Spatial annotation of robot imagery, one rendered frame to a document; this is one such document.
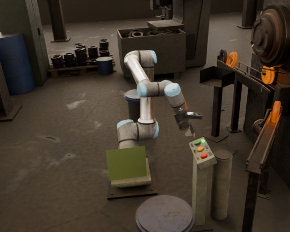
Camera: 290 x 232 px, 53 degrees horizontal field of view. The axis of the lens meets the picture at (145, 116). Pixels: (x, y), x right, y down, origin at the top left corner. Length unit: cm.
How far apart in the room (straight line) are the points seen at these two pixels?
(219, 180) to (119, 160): 78
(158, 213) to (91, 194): 96
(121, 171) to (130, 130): 33
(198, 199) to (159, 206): 41
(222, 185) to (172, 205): 47
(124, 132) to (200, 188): 79
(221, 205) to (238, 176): 56
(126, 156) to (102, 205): 42
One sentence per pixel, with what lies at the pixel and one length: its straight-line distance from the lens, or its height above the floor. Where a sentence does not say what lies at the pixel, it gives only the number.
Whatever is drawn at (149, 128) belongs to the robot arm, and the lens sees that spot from 240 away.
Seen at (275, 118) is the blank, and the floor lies 70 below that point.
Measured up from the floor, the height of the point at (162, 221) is 43.
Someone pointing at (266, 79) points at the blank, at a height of 77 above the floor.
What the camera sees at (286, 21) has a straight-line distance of 232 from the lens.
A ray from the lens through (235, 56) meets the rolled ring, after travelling 333.
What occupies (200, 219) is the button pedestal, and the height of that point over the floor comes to 6.
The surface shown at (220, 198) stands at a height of 20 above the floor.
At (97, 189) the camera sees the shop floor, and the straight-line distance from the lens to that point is 253.
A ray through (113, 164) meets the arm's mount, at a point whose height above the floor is 27.
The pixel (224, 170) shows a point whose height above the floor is 44.
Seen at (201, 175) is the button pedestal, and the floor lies 44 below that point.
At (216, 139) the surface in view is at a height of 1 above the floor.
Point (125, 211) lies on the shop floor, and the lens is 231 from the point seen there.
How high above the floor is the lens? 160
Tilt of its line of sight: 26 degrees down
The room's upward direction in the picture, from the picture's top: 3 degrees counter-clockwise
